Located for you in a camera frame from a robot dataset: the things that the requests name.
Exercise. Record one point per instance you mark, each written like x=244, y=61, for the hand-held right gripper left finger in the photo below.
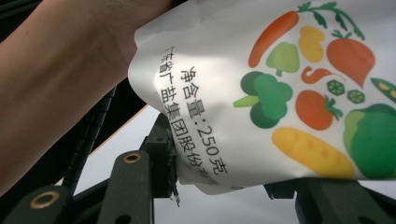
x=162, y=161

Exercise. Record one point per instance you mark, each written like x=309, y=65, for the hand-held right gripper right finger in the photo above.
x=281, y=191

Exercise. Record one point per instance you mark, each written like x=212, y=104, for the white and blue salt bag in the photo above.
x=224, y=93

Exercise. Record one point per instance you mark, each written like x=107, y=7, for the white table mat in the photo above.
x=218, y=208

